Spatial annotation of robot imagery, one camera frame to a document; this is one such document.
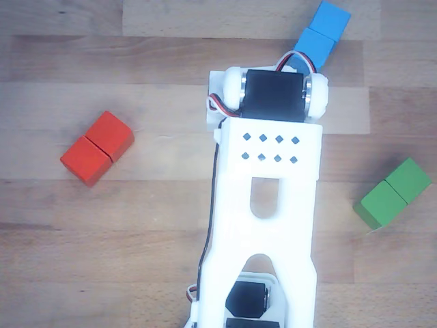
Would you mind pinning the green rectangular block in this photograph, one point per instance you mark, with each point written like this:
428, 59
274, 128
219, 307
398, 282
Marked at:
392, 194

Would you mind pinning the red rectangular block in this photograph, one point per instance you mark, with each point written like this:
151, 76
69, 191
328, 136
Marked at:
97, 148

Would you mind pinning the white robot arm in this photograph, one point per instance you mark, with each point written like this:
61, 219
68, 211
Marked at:
269, 205

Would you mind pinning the blue rectangular block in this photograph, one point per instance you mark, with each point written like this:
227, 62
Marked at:
327, 20

